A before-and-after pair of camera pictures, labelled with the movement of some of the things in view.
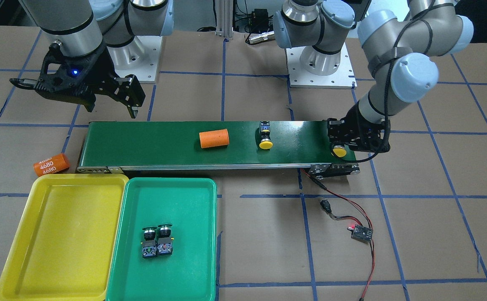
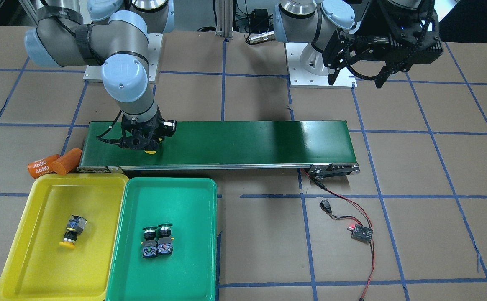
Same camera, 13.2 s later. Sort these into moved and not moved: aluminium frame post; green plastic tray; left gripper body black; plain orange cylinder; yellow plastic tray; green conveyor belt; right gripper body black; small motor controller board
Moved: left gripper body black; plain orange cylinder; right gripper body black
Not moved: aluminium frame post; green conveyor belt; yellow plastic tray; green plastic tray; small motor controller board
